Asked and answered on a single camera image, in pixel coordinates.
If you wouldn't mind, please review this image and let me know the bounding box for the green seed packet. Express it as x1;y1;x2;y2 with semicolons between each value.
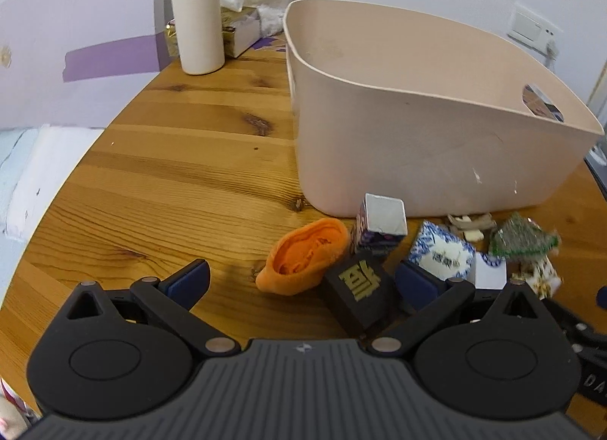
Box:
489;212;561;261

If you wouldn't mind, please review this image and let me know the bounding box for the gold tissue box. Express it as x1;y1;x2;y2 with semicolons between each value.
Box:
156;8;261;59

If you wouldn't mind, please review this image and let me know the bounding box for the beige plastic storage basket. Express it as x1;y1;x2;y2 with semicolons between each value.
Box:
284;0;604;217

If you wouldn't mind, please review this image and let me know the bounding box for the white wall switch socket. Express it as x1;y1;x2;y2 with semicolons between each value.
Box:
506;3;563;56

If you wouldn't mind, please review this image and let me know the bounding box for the silver-topped small carton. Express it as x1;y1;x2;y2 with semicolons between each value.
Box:
353;193;409;257

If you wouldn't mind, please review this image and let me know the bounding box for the floral white small packet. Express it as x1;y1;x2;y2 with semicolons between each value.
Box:
511;256;562;299

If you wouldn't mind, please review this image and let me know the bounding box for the beige hair clip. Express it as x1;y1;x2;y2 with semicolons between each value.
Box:
448;213;497;243

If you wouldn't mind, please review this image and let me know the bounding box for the black box gold character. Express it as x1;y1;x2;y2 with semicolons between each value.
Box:
318;255;402;338

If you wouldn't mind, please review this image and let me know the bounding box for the purple headboard panel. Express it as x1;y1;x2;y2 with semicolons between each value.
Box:
1;0;169;129

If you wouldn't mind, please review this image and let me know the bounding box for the blue white tissue pack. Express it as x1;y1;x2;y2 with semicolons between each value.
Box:
406;220;476;281

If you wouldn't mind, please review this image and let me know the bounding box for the white thermos bottle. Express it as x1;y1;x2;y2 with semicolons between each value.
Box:
171;0;225;75

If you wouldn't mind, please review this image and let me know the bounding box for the white box blue emblem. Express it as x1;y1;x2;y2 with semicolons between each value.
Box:
468;252;507;290

